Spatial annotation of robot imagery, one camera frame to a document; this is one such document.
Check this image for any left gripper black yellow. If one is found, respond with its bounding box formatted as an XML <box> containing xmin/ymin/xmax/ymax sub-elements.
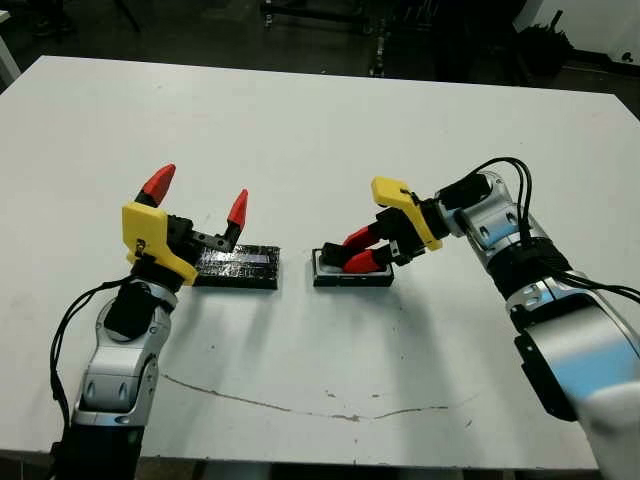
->
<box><xmin>121</xmin><ymin>163</ymin><xmax>250</xmax><ymax>290</ymax></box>

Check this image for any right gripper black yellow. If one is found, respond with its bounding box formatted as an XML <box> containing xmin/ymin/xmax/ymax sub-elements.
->
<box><xmin>342</xmin><ymin>175</ymin><xmax>444</xmax><ymax>274</ymax></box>

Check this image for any glossy black box lid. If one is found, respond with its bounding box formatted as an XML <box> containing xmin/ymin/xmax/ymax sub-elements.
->
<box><xmin>189</xmin><ymin>243</ymin><xmax>280</xmax><ymax>291</ymax></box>

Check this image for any black box base white lining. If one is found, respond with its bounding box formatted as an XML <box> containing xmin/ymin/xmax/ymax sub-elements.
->
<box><xmin>312</xmin><ymin>247</ymin><xmax>394</xmax><ymax>289</ymax></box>

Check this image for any black tripod leg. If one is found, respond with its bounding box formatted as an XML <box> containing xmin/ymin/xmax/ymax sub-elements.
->
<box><xmin>117</xmin><ymin>0</ymin><xmax>139</xmax><ymax>29</ymax></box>

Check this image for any metal stand pole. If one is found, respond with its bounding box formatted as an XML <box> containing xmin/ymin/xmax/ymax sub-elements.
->
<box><xmin>369</xmin><ymin>19</ymin><xmax>391</xmax><ymax>76</ymax></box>

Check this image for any white furniture leg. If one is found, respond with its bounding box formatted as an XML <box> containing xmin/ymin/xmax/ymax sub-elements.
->
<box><xmin>0</xmin><ymin>34</ymin><xmax>22</xmax><ymax>94</ymax></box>

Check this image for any black bag with tools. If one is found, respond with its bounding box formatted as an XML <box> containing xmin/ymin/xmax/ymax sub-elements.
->
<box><xmin>517</xmin><ymin>12</ymin><xmax>576</xmax><ymax>76</ymax></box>

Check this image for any black cart frame with casters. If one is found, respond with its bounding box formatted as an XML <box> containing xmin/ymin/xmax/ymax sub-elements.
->
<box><xmin>259</xmin><ymin>0</ymin><xmax>374</xmax><ymax>36</ymax></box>

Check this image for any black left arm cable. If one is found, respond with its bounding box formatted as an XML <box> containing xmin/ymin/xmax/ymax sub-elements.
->
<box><xmin>49</xmin><ymin>279</ymin><xmax>131</xmax><ymax>441</ymax></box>

